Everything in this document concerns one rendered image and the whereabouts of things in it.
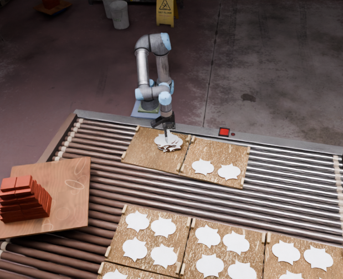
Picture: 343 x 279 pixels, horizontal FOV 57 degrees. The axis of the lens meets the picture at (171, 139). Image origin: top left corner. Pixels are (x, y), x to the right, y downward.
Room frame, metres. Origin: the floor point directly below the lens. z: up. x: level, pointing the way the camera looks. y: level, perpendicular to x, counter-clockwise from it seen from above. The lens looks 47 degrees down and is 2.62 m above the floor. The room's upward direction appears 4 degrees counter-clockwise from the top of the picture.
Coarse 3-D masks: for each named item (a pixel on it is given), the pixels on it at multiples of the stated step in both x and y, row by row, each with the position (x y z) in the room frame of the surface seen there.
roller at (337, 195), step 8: (72, 152) 1.51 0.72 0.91; (80, 152) 1.50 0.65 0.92; (88, 152) 1.49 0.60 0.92; (96, 152) 1.48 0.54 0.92; (112, 160) 1.42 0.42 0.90; (120, 160) 1.41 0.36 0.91; (256, 184) 1.14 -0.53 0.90; (264, 184) 1.13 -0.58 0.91; (272, 184) 1.12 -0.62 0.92; (280, 184) 1.11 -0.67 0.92; (288, 184) 1.11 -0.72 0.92; (304, 192) 1.06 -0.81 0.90; (312, 192) 1.05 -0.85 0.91; (320, 192) 1.04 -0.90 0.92; (328, 192) 1.04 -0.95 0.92; (336, 192) 1.03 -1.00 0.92
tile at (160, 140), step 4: (160, 136) 1.52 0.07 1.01; (164, 136) 1.51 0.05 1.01; (156, 140) 1.48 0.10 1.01; (160, 140) 1.48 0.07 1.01; (164, 140) 1.48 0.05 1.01; (168, 140) 1.47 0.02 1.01; (172, 140) 1.47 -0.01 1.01; (156, 144) 1.45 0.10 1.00; (160, 144) 1.44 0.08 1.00; (164, 144) 1.44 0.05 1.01; (168, 144) 1.43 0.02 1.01
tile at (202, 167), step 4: (200, 160) 1.33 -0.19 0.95; (192, 164) 1.30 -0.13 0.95; (196, 164) 1.29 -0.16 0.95; (200, 164) 1.29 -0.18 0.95; (204, 164) 1.29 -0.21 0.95; (208, 164) 1.29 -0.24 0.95; (192, 168) 1.27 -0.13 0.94; (196, 168) 1.26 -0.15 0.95; (200, 168) 1.26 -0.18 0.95; (204, 168) 1.26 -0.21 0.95; (208, 168) 1.26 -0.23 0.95; (212, 168) 1.25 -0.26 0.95; (196, 172) 1.23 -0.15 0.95; (200, 172) 1.23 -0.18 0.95; (204, 172) 1.23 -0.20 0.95; (208, 172) 1.22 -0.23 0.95; (212, 172) 1.23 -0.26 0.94
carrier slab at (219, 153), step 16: (192, 144) 1.48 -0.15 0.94; (208, 144) 1.47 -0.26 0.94; (224, 144) 1.46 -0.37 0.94; (192, 160) 1.34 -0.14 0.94; (208, 160) 1.33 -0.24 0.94; (224, 160) 1.33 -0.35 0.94; (240, 160) 1.32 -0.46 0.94; (192, 176) 1.21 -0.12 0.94; (208, 176) 1.20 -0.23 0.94; (240, 176) 1.19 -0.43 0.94
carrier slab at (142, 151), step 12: (144, 132) 1.63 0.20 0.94; (156, 132) 1.63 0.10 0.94; (132, 144) 1.52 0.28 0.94; (144, 144) 1.51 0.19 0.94; (132, 156) 1.41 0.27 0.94; (144, 156) 1.40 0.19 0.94; (156, 156) 1.40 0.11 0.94; (168, 156) 1.39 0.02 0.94; (180, 156) 1.38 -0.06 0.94; (156, 168) 1.29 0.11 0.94; (168, 168) 1.29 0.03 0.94; (180, 168) 1.28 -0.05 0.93
